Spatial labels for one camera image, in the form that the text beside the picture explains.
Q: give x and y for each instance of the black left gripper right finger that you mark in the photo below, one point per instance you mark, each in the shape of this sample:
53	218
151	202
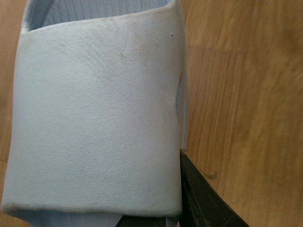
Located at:
202	206

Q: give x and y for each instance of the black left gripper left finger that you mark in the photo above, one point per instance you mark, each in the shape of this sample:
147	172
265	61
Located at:
132	221

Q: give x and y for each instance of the light blue slipper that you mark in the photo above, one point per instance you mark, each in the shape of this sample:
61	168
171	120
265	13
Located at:
99	113

